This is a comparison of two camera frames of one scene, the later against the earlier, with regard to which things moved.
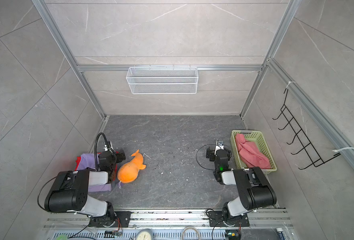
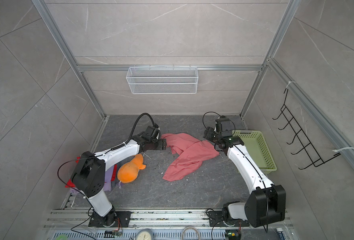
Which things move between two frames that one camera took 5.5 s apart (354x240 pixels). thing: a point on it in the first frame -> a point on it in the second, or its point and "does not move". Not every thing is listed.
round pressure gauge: x=145 y=234 does not move
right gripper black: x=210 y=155 -> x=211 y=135
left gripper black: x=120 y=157 -> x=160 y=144
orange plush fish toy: x=128 y=172 does not move
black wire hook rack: x=308 y=147 does not move
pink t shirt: x=250 y=154 -> x=191 y=151
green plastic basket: x=257 y=137 does not move
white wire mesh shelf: x=162 y=80 does not move
